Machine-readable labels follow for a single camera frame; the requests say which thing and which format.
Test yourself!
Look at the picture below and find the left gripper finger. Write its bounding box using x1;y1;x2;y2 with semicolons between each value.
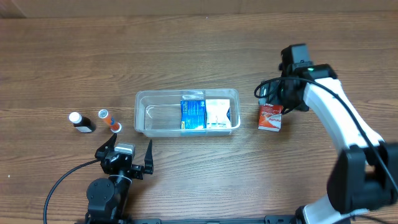
95;133;117;158
144;140;154;174

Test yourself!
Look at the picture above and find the orange tube white cap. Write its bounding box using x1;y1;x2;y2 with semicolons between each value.
98;109;122;133

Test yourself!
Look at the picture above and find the red medicine box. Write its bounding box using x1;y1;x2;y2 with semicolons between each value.
258;104;283;132

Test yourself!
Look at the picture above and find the dark bottle white cap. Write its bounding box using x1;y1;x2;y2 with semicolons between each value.
68;111;96;133

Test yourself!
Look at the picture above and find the clear plastic container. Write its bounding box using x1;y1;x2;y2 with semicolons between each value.
134;88;241;138

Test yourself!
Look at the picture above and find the blue medicine box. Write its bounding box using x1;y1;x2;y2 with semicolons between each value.
180;100;206;129

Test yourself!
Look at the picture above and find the white medicine box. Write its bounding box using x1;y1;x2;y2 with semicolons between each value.
205;99;231;129

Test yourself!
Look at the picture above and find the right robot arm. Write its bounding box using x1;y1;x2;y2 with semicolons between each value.
254;44;397;224

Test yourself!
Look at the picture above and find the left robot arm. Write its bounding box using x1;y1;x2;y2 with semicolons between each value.
85;134;154;223

